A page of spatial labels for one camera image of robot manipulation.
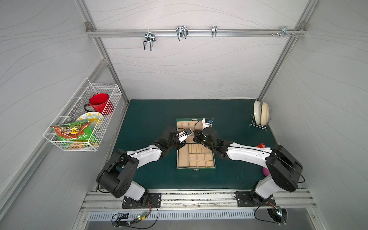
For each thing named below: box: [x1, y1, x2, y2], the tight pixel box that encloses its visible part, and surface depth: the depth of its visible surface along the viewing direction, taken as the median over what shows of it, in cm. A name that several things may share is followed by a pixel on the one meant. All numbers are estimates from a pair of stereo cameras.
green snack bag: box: [50, 121, 93, 142], surface depth 55 cm
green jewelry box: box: [175, 117, 217, 172], surface depth 85 cm
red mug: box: [83, 92, 110, 115], surface depth 68 cm
